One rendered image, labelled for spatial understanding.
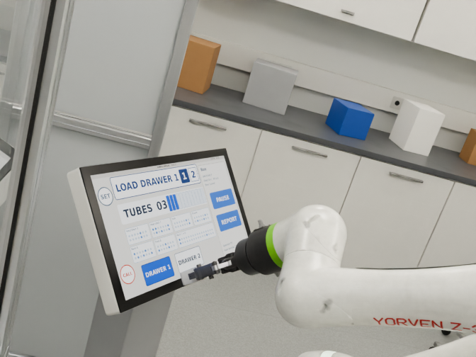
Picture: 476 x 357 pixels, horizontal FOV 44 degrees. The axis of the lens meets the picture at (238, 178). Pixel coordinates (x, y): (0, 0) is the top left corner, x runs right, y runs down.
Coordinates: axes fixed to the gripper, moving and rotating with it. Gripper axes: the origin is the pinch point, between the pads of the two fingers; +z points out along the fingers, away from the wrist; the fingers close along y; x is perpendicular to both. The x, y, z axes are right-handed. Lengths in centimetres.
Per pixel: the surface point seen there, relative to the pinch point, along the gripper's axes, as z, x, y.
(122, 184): 3.1, -23.4, 9.6
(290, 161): 97, -49, -193
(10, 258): -14, -10, 47
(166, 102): 38, -59, -47
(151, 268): 4.7, -4.3, 7.1
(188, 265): 5.8, -2.6, -4.6
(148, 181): 3.8, -23.5, 1.5
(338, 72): 85, -104, -264
